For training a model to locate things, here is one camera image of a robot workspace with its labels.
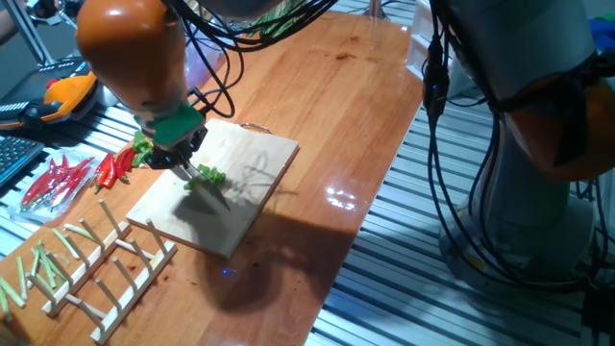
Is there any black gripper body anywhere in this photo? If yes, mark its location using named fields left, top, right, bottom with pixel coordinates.
left=156, top=125, right=203, bottom=164

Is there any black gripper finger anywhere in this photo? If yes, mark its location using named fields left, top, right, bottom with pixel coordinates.
left=145, top=149, right=180, bottom=171
left=189, top=125, right=209, bottom=154

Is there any steel handled kitchen knife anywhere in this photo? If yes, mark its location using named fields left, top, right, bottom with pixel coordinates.
left=171, top=161, right=233, bottom=213

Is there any bare person forearm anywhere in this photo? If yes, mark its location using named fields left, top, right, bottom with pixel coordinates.
left=0, top=8, right=21, bottom=43

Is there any red chili pepper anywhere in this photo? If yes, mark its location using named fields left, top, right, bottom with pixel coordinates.
left=89, top=152, right=114, bottom=189
left=113, top=148, right=132, bottom=185
left=94, top=154, right=118, bottom=195
left=122, top=146, right=138, bottom=174

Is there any green chili pepper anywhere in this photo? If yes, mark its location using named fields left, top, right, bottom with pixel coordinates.
left=195, top=163, right=228, bottom=187

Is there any green pepper piece with stem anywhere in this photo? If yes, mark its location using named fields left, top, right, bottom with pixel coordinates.
left=132, top=129, right=155, bottom=154

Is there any wooden cutting board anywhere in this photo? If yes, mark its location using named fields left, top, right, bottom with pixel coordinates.
left=125, top=117, right=301, bottom=261

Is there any purple plastic bag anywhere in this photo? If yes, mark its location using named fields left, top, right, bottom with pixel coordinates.
left=184, top=26, right=228, bottom=91

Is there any pale green scallion piece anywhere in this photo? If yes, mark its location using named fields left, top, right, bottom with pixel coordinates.
left=0, top=286, right=12, bottom=322
left=27, top=247, right=42, bottom=289
left=0, top=275, right=27, bottom=309
left=15, top=256, right=29, bottom=302
left=63, top=223, right=97, bottom=242
left=46, top=258, right=69, bottom=284
left=51, top=228, right=82, bottom=261

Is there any clear pack of red chilies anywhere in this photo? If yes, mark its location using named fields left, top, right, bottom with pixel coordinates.
left=8, top=148, right=97, bottom=225

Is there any orange black teach pendant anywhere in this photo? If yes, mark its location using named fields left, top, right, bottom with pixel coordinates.
left=0, top=57, right=102, bottom=132

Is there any black computer keyboard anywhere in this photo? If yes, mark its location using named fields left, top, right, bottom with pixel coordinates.
left=0, top=134, right=46, bottom=188

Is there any green scallion stalk bundle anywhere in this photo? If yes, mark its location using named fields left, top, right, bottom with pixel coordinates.
left=245, top=0, right=318, bottom=40

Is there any dark green scallion piece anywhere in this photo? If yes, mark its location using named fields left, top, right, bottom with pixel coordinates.
left=37, top=239, right=59, bottom=289

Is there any wooden peg dish rack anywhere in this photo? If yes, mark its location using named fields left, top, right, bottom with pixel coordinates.
left=25, top=198, right=180, bottom=346

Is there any blue plastic bag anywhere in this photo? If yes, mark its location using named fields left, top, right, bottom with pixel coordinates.
left=588, top=12, right=615, bottom=52

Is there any black power box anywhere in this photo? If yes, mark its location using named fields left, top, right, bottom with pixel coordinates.
left=580, top=283, right=615, bottom=334

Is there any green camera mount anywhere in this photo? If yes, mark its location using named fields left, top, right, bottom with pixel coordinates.
left=152, top=102, right=207, bottom=150

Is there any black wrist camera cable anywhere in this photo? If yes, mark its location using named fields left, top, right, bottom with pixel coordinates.
left=160, top=0, right=340, bottom=120

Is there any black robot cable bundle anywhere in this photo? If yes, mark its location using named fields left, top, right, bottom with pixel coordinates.
left=420, top=0, right=615, bottom=294

